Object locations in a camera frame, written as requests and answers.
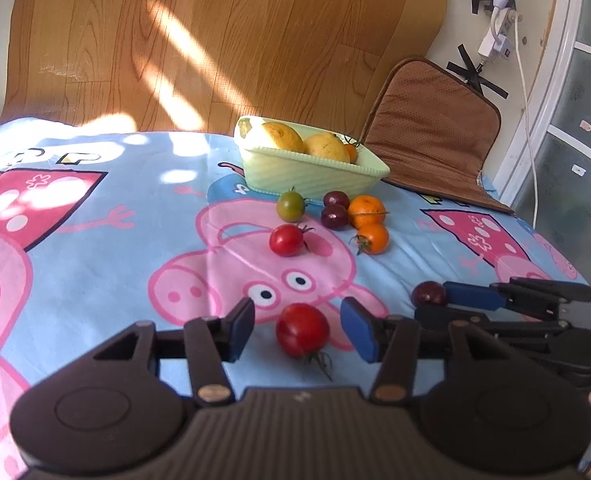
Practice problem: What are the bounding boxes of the small orange tomato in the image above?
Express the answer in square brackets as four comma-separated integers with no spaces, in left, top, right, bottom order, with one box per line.
[343,135,362,165]
[350,223,390,256]

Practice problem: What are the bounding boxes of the white power strip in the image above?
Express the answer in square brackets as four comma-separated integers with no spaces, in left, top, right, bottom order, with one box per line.
[477,7,519,64]

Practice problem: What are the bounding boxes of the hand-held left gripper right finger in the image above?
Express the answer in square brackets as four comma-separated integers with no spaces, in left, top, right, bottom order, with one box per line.
[340,296,513,403]

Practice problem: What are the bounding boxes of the light green plastic basket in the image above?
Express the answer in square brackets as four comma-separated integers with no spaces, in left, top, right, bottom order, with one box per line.
[234,115,391,197]

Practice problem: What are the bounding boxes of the large yellow citrus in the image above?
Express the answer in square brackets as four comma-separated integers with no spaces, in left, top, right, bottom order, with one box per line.
[304,132,352,164]
[245,121,307,153]

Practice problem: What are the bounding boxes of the white framed glass door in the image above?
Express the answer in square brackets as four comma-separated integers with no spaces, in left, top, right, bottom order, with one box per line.
[493,0,591,291]

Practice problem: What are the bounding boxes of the small red tomato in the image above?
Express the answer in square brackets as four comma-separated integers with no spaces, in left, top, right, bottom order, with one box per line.
[268,223,315,257]

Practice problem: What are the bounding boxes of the white power cable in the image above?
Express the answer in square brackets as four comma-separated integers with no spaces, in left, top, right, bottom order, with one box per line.
[513,15,542,231]

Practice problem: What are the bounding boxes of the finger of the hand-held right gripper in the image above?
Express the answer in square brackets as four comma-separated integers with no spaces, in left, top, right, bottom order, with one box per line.
[443,276,591,322]
[415,304,572,347]

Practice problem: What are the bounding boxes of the wood-pattern vinyl sheet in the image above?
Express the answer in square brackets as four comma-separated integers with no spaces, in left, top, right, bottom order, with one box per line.
[0,0,451,134]

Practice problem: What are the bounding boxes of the black tape cross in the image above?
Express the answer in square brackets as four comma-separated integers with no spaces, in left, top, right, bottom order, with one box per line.
[447,44,510,101]

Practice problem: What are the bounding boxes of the dark red tomato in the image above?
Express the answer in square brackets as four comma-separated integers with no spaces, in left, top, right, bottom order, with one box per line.
[411,281,448,309]

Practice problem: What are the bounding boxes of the green tomato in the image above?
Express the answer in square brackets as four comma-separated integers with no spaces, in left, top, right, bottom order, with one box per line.
[276,187,307,223]

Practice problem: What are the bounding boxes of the brown seat cushion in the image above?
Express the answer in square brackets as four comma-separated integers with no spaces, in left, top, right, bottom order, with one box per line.
[359,56,516,216]

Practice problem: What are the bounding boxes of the large red tomato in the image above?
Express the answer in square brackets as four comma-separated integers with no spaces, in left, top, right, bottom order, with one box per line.
[275,303,334,381]

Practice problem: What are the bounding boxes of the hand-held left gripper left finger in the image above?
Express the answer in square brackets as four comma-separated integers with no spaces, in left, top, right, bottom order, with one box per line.
[92,296,256,407]

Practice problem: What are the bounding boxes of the orange tangerine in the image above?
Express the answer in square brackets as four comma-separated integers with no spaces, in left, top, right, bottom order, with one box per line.
[348,194,390,230]

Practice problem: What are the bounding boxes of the blue cartoon pig blanket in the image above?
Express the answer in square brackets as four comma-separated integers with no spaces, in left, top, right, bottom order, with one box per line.
[0,117,591,480]

